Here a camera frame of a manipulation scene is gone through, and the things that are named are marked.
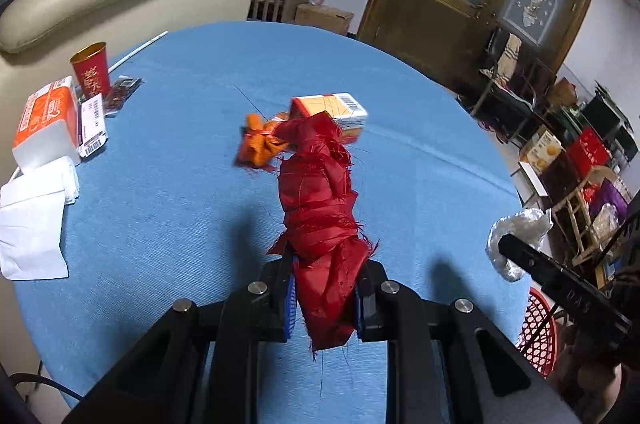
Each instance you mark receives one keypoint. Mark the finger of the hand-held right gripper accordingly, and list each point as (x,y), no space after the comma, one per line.
(527,260)

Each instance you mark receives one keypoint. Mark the brown cardboard box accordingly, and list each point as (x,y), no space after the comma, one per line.
(322,18)

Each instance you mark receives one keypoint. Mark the red frayed cloth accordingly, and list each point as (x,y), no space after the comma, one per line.
(320,214)

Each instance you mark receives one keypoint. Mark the orange white tissue packet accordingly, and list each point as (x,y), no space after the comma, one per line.
(45,118)

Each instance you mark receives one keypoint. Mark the bamboo chair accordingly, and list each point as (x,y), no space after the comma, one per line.
(582,204)

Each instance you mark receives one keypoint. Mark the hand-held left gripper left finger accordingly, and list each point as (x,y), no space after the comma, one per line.
(289,304)

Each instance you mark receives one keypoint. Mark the dark small packet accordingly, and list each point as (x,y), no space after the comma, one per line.
(122,93)

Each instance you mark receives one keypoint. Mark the red paper cup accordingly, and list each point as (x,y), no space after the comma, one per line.
(92,73)

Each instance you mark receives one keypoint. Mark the red gift box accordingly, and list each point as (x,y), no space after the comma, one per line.
(587,151)

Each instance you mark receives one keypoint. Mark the blue tablecloth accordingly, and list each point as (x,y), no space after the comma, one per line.
(175,204)

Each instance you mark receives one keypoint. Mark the purple bag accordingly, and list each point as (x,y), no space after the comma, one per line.
(612,199)

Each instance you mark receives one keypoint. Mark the dark wooden chair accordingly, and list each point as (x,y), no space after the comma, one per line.
(542,83)

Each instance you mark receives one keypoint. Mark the orange printed cardboard box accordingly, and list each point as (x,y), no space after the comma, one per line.
(542,151)

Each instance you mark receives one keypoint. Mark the folded white tissue pile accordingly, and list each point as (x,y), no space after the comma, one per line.
(67,179)

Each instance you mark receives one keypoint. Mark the white barcode label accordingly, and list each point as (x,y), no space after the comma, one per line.
(92,126)

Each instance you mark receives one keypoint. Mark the red plastic basket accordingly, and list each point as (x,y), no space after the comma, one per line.
(540,334)

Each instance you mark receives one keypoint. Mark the white paper tissue sheet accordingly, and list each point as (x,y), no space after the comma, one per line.
(30,234)

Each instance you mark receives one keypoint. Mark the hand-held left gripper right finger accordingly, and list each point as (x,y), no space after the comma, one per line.
(367,304)

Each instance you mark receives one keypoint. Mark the thin white stick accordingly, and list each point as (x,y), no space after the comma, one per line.
(137,52)

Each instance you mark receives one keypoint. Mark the person's right hand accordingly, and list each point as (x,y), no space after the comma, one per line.
(595,379)

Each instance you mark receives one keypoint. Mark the orange cloth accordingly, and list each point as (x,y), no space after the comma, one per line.
(255,148)

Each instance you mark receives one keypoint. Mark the black monitor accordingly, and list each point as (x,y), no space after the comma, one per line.
(607,118)

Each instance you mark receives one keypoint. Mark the small cardboard box with barcode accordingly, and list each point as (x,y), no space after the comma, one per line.
(340,108)

